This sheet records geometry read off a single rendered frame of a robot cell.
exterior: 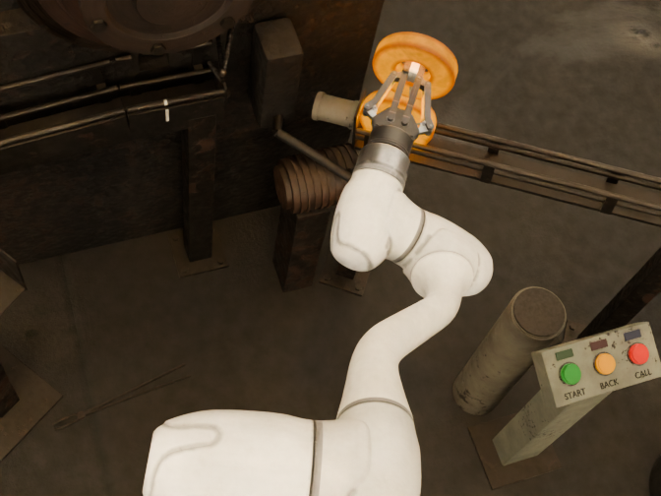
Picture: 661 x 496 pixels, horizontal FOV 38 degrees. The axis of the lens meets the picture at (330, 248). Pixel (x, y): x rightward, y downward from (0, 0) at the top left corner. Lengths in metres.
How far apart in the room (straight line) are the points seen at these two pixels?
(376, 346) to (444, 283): 0.27
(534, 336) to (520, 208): 0.81
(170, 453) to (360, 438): 0.22
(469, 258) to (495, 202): 1.17
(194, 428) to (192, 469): 0.05
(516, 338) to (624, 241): 0.86
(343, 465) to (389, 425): 0.09
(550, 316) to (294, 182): 0.60
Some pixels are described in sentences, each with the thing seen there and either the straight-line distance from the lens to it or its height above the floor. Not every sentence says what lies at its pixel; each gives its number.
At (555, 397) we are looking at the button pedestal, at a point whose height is 0.59.
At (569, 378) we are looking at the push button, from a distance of 1.91.
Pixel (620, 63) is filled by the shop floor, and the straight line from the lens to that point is 3.19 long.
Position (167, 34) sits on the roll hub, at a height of 1.01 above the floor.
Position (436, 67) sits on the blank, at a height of 0.95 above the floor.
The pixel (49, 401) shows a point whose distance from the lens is 2.43.
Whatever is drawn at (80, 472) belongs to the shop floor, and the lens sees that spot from 2.38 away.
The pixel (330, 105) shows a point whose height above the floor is 0.69.
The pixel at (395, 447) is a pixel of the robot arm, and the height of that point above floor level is 1.19.
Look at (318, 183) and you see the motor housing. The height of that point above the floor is 0.52.
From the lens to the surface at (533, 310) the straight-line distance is 2.04.
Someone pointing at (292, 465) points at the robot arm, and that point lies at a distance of 1.11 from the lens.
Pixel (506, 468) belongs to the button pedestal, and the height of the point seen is 0.01.
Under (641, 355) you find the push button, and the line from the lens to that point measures 1.98.
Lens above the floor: 2.29
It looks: 62 degrees down
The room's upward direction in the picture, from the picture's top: 15 degrees clockwise
